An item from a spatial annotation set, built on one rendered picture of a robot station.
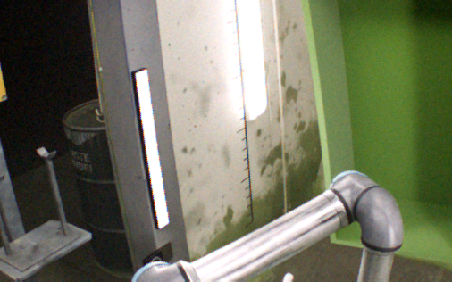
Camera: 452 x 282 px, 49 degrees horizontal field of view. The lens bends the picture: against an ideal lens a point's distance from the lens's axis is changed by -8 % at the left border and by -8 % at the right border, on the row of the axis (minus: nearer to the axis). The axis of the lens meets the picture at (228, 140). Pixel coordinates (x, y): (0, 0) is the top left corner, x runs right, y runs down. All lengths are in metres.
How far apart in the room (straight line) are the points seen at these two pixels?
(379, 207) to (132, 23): 1.03
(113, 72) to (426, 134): 1.26
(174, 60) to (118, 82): 0.25
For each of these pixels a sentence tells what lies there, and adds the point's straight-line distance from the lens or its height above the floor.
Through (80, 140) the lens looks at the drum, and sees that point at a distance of 2.66.
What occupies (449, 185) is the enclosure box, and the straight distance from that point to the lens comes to 2.35.
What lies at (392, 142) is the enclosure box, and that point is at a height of 0.83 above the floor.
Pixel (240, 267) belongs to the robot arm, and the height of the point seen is 0.90.
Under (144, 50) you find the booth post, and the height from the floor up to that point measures 1.33.
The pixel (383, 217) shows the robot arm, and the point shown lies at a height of 1.00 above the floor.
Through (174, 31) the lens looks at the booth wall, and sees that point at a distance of 2.01.
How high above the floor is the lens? 1.68
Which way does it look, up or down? 21 degrees down
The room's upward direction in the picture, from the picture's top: 5 degrees counter-clockwise
